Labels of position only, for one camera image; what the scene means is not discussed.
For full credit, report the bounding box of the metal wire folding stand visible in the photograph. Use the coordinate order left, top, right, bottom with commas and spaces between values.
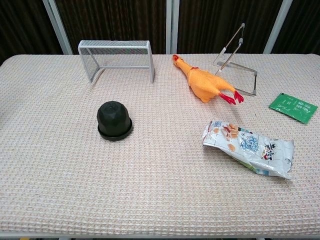
213, 22, 258, 97

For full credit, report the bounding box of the white mesh metal shelf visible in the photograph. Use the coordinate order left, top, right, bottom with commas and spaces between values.
77, 39, 156, 85

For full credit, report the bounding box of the beige waffle tablecloth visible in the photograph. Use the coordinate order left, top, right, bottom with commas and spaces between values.
0, 53, 320, 237

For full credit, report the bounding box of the white snack bag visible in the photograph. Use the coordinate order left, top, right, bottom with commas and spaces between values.
201, 120, 295, 180

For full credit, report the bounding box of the grey partition post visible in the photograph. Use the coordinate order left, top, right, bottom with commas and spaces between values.
165, 0, 180, 55
263, 0, 294, 55
41, 0, 74, 55

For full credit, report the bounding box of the black upside-down plastic cup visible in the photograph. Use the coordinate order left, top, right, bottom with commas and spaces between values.
96, 99, 132, 137

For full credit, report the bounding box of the green sachet packet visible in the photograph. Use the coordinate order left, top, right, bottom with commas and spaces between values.
268, 92, 319, 125

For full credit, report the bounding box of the yellow rubber chicken toy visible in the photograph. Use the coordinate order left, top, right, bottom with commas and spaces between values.
171, 53, 245, 106

